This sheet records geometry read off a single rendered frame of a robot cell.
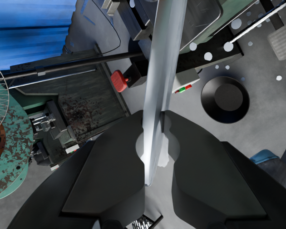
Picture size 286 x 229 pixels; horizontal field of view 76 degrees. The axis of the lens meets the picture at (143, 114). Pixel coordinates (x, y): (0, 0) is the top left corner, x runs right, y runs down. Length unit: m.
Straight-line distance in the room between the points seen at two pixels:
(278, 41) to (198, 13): 0.63
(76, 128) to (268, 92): 1.49
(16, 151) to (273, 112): 1.61
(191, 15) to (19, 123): 1.37
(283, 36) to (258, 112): 0.45
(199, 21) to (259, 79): 0.84
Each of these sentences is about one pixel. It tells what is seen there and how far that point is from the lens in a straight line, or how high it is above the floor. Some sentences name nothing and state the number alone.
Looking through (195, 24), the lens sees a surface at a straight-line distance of 0.40.
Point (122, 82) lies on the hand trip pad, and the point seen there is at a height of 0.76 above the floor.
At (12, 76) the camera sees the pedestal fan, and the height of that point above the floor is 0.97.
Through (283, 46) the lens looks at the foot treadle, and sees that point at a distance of 0.98.
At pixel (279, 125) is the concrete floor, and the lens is 1.25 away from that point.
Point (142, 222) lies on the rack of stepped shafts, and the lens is 2.55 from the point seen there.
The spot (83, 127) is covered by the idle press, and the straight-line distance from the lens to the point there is 1.84.
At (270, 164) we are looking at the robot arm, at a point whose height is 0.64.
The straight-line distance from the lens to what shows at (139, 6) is 0.61.
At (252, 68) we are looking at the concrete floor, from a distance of 1.19.
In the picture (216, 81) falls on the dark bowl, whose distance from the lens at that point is 1.24.
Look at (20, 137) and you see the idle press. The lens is 1.54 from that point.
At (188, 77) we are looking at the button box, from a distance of 0.69.
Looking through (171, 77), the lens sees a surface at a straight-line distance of 0.30.
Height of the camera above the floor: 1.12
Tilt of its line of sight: 37 degrees down
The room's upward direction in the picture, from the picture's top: 115 degrees counter-clockwise
